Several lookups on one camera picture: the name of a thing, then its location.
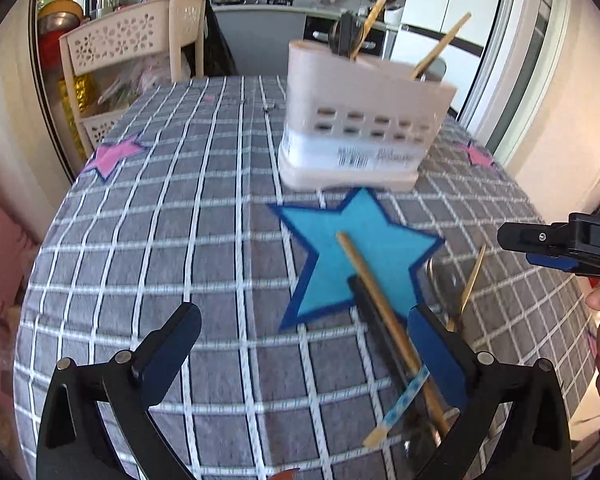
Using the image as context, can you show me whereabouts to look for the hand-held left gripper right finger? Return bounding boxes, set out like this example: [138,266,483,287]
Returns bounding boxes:
[407,302,572,480]

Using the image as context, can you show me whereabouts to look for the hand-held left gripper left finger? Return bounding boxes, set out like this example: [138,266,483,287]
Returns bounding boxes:
[36,302,202,480]

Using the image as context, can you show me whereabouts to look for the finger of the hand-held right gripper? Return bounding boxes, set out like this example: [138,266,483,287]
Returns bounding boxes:
[526,253,582,273]
[497,221,572,254]

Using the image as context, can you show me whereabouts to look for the blue patterned wooden chopstick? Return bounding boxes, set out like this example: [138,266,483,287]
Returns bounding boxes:
[362,365,431,448]

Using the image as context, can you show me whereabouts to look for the black handled metal spoon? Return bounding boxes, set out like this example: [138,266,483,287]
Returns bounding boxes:
[347,276,443,480]
[425,257,468,331]
[330,12,366,58]

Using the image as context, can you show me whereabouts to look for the cream plastic utensil holder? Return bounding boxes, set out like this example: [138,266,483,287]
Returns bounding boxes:
[278,39,458,193]

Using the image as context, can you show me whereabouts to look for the grey checked star tablecloth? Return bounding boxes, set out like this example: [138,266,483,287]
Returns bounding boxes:
[12,74,600,480]

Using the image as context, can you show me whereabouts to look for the clear plastic bags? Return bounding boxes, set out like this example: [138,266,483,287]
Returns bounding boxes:
[97,57,173,111]

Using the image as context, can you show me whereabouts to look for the golden packet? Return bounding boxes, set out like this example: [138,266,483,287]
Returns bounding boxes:
[57,72,98,116]

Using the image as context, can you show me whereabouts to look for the black built-in oven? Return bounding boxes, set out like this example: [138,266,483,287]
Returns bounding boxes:
[304,14,387,58]

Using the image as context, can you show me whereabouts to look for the cream plastic storage trolley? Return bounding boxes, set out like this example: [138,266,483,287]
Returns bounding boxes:
[59,0,207,161]

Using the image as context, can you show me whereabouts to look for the grey kitchen counter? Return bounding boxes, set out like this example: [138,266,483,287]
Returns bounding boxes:
[211,4,396,78]

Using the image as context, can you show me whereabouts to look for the stack of kitchen basins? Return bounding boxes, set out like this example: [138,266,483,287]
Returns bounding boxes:
[36,0,84,78]

